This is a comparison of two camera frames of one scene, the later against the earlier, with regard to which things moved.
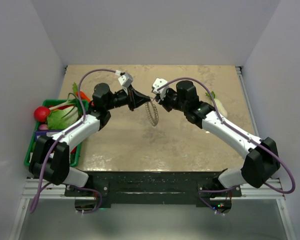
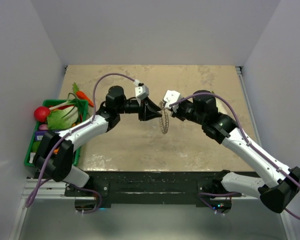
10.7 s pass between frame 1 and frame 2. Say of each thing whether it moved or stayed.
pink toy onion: stayed
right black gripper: moved
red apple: stayed
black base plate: stayed
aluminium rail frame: stayed
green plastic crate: stayed
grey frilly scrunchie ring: moved
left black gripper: moved
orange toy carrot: stayed
